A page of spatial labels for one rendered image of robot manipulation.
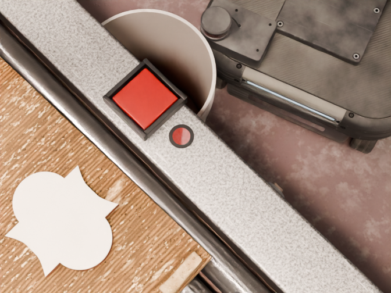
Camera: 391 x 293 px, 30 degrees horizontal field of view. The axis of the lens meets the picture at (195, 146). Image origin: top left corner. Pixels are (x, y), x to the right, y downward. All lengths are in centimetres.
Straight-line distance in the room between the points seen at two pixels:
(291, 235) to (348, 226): 97
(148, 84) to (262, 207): 21
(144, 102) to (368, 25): 92
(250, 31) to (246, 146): 34
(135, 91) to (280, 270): 28
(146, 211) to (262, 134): 104
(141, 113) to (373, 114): 87
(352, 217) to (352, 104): 32
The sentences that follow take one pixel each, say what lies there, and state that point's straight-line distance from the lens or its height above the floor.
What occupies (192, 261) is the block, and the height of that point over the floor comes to 96.
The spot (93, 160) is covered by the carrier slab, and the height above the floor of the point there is 94.
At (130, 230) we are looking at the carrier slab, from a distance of 87.
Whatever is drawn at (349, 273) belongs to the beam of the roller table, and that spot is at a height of 92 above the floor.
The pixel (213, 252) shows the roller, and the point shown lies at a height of 92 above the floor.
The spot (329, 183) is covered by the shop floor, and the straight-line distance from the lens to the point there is 187.
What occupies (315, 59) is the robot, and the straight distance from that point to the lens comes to 171.
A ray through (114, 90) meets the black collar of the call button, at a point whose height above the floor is 93.
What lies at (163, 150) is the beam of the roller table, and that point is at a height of 91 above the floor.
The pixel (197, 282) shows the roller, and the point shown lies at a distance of 88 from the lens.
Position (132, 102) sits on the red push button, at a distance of 92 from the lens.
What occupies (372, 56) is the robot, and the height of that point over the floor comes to 24.
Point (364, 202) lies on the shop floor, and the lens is 188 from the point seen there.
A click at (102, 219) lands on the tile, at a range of 86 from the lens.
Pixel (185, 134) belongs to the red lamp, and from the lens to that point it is 92.
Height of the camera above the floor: 179
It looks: 73 degrees down
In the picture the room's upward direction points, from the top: straight up
